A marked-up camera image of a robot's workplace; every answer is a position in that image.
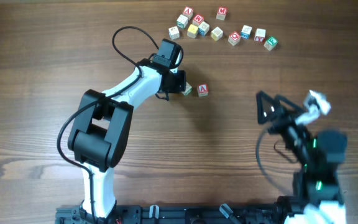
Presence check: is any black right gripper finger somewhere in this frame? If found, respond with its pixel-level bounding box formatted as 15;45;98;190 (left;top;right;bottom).
275;95;306;114
256;91;275;124

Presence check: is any red A letter block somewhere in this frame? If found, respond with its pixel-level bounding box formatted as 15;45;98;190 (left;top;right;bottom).
197;84;209;97

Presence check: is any yellow edged B block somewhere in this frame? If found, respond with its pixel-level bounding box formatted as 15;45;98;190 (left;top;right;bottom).
211;27;223;41

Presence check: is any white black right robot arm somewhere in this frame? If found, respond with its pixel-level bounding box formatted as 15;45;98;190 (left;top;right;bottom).
256;90;347;223

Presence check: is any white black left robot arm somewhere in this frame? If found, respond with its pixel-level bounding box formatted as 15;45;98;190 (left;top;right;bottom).
68;39;186;223

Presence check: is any yellow wooden block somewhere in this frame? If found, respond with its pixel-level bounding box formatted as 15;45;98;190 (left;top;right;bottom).
187;24;198;39

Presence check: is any green edged picture block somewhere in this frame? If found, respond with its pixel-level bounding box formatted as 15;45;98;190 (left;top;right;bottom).
177;14;189;29

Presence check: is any blue edged picture block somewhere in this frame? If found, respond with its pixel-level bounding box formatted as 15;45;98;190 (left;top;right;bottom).
198;21;210;36

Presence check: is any red W letter block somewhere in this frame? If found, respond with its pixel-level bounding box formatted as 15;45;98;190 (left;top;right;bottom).
192;14;204;27

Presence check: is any red V letter block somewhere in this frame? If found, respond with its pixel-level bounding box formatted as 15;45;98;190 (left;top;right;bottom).
182;6;194;19

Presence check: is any green E letter block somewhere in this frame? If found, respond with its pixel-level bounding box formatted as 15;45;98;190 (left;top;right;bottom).
264;36;278;51

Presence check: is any red M letter block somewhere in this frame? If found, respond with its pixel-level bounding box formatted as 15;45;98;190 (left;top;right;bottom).
216;7;227;21

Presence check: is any red Q letter block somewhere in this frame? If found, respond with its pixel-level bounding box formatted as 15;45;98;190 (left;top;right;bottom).
228;31;241;46

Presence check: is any red X letter block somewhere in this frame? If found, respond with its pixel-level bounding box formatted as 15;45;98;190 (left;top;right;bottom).
254;28;266;42

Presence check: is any blue edged wooden block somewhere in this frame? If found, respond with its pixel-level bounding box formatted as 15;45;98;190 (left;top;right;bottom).
241;25;252;39

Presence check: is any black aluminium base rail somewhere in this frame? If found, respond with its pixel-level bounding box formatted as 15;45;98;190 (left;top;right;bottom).
55;203;291;224

